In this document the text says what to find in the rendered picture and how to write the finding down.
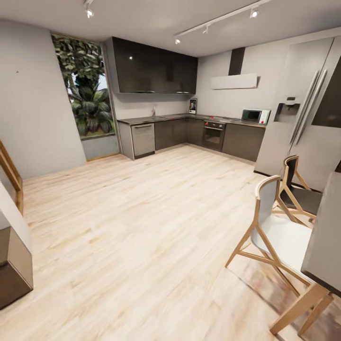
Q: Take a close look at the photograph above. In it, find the poster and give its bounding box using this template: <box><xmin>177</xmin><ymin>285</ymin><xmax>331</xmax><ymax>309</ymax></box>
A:
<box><xmin>189</xmin><ymin>99</ymin><xmax>197</xmax><ymax>115</ymax></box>

